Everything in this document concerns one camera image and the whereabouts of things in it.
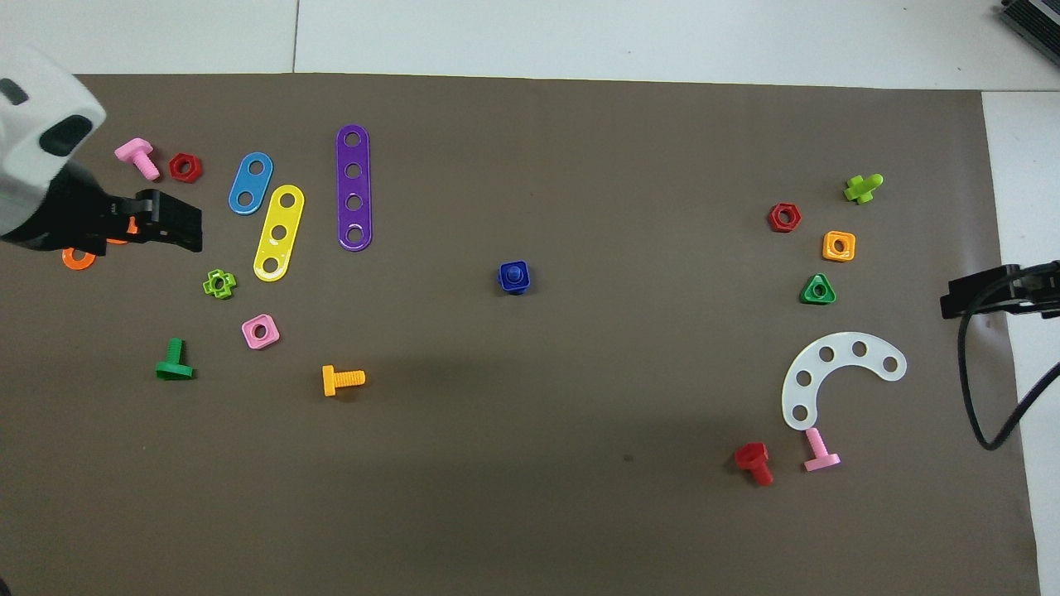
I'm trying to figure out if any dark grey electronic device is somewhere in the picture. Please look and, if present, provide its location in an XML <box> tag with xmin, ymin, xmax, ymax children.
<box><xmin>996</xmin><ymin>0</ymin><xmax>1060</xmax><ymax>47</ymax></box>

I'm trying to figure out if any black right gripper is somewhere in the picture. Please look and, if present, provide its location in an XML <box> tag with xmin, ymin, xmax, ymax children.
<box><xmin>940</xmin><ymin>261</ymin><xmax>1060</xmax><ymax>320</ymax></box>

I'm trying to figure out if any red plastic bolt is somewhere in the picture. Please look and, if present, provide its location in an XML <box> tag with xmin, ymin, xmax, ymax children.
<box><xmin>734</xmin><ymin>442</ymin><xmax>775</xmax><ymax>488</ymax></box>

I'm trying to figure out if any yellow three-hole plastic plate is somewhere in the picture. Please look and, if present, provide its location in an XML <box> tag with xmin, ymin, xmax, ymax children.
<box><xmin>253</xmin><ymin>184</ymin><xmax>306</xmax><ymax>283</ymax></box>

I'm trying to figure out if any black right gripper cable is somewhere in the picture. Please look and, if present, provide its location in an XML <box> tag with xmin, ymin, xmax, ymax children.
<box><xmin>958</xmin><ymin>272</ymin><xmax>1060</xmax><ymax>453</ymax></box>

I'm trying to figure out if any lime green plastic bolt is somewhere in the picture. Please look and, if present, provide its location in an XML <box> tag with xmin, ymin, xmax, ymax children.
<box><xmin>843</xmin><ymin>173</ymin><xmax>884</xmax><ymax>205</ymax></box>

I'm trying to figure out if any pink square plastic nut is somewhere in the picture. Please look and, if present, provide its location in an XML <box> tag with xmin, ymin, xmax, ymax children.
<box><xmin>241</xmin><ymin>314</ymin><xmax>281</xmax><ymax>350</ymax></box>

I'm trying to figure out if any purple four-hole plastic plate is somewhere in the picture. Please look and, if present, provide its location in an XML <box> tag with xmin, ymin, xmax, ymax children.
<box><xmin>335</xmin><ymin>124</ymin><xmax>373</xmax><ymax>252</ymax></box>

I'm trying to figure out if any dark green plastic bolt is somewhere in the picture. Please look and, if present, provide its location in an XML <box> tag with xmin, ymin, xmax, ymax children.
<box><xmin>155</xmin><ymin>337</ymin><xmax>195</xmax><ymax>382</ymax></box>

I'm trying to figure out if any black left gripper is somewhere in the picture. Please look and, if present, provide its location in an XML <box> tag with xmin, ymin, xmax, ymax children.
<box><xmin>0</xmin><ymin>161</ymin><xmax>205</xmax><ymax>253</ymax></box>

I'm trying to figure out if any white curved five-hole plate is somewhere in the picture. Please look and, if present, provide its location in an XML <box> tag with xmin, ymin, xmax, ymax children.
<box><xmin>781</xmin><ymin>332</ymin><xmax>908</xmax><ymax>432</ymax></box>

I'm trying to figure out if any orange plastic bolt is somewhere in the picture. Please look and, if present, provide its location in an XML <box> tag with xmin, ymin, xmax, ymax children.
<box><xmin>321</xmin><ymin>364</ymin><xmax>367</xmax><ymax>398</ymax></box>

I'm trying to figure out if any orange heart-shaped plastic plate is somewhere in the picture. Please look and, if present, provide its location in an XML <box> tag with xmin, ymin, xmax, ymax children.
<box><xmin>62</xmin><ymin>217</ymin><xmax>138</xmax><ymax>272</ymax></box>

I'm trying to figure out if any blue two-hole plastic plate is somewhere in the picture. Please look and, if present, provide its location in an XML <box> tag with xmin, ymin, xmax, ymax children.
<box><xmin>228</xmin><ymin>151</ymin><xmax>274</xmax><ymax>216</ymax></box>

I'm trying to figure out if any pink plastic bolt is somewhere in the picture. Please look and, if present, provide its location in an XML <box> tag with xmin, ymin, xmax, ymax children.
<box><xmin>114</xmin><ymin>137</ymin><xmax>161</xmax><ymax>182</ymax></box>
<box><xmin>802</xmin><ymin>427</ymin><xmax>842</xmax><ymax>473</ymax></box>

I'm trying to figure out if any brown paper mat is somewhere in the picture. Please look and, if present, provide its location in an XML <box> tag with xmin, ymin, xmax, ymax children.
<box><xmin>0</xmin><ymin>73</ymin><xmax>1041</xmax><ymax>596</ymax></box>

